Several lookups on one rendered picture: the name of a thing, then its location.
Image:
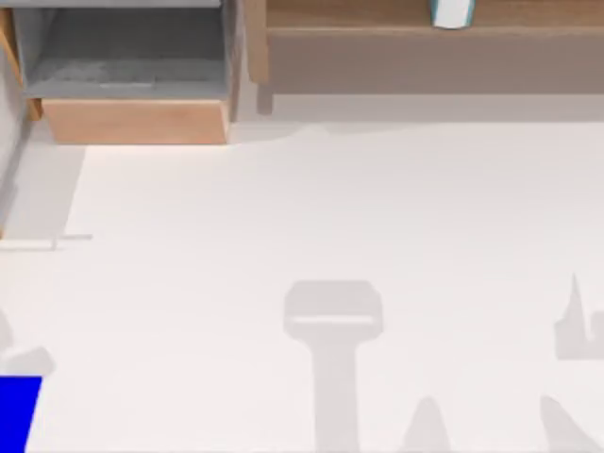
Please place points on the pale wooden drawer front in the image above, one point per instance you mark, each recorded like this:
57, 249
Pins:
134, 121

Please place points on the white and teal cup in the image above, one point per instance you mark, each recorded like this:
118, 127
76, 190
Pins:
451, 12

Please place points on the wooden cupboard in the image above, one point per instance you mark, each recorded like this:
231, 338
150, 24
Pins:
11, 66

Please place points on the wooden open shelf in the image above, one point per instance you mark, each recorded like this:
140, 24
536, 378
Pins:
424, 52

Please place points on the flat blue square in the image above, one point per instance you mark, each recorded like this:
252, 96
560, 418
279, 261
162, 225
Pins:
18, 413

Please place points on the grey pulled-out drawer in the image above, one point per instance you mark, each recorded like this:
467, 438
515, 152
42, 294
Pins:
127, 56

